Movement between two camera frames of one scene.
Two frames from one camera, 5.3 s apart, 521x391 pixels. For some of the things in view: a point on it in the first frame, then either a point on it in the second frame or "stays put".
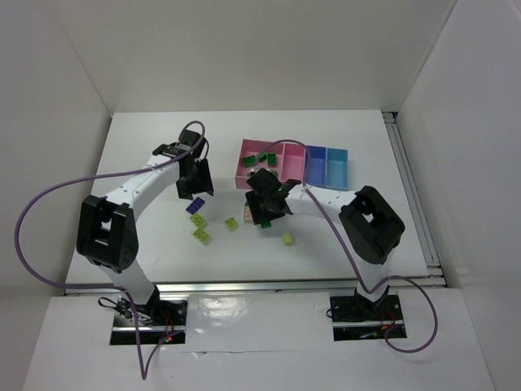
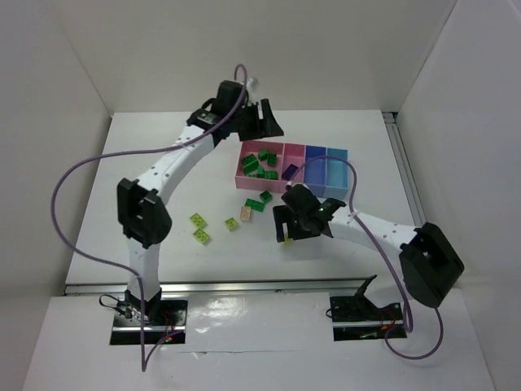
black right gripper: [261, 202] → [291, 220]
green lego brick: [271, 159] stays put
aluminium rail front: [259, 287] stays put
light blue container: [337, 168] stays put
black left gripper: [195, 179] → [252, 123]
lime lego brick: [201, 235] stays put
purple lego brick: [194, 205] → [289, 173]
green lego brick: [262, 157] stays put
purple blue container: [316, 165] stays put
